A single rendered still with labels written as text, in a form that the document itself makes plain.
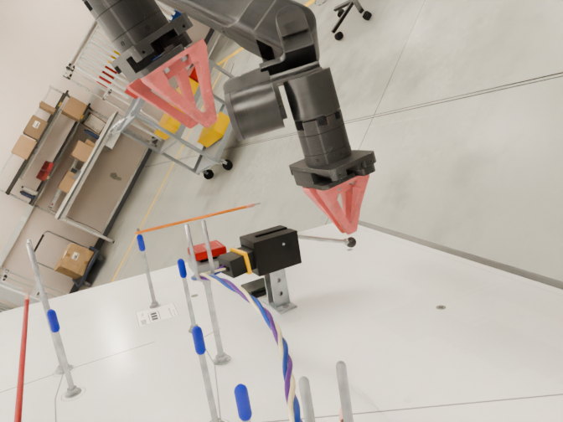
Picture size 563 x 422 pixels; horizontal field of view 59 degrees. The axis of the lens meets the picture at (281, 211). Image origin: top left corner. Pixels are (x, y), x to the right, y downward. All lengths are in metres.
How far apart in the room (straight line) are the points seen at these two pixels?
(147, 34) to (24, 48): 8.37
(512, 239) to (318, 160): 1.33
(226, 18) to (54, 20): 8.39
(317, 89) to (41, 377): 0.42
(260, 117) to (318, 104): 0.07
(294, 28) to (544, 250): 1.33
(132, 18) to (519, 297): 0.47
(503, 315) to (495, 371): 0.10
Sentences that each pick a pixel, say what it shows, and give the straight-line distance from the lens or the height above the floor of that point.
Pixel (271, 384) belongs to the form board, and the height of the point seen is 1.12.
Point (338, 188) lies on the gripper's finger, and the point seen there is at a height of 1.07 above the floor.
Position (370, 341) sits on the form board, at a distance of 0.50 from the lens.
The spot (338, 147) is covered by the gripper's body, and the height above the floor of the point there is 1.10.
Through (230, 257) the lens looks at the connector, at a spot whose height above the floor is 1.15.
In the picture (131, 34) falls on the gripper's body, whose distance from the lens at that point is 0.50.
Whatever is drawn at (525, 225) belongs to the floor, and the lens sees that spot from 1.84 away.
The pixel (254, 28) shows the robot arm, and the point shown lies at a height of 1.24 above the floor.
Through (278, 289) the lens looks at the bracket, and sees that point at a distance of 0.58.
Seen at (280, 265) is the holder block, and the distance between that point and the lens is 0.56.
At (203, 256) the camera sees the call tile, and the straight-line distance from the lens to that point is 0.75.
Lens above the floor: 1.36
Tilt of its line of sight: 25 degrees down
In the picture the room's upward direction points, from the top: 60 degrees counter-clockwise
